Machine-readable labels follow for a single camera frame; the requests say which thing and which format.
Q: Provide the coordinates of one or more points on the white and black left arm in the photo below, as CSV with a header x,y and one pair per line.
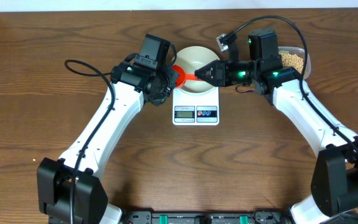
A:
x,y
70,188

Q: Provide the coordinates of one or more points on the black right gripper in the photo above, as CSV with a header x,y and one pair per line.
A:
x,y
220,71

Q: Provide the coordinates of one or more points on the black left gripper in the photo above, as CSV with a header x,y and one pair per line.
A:
x,y
171,76

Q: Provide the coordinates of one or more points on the pile of soybeans in container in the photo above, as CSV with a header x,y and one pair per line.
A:
x,y
292,60

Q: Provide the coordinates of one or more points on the white ceramic bowl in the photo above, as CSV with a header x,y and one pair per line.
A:
x,y
191,59

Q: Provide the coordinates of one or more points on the white digital kitchen scale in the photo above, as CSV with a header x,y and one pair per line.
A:
x,y
195,109

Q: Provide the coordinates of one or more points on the red plastic measuring scoop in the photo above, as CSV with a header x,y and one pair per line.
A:
x,y
183,76

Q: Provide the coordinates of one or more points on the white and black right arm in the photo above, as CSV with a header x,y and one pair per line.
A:
x,y
334,185

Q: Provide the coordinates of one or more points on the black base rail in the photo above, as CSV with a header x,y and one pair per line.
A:
x,y
258,217

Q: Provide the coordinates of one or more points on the clear plastic container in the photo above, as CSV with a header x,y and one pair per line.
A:
x,y
301,53

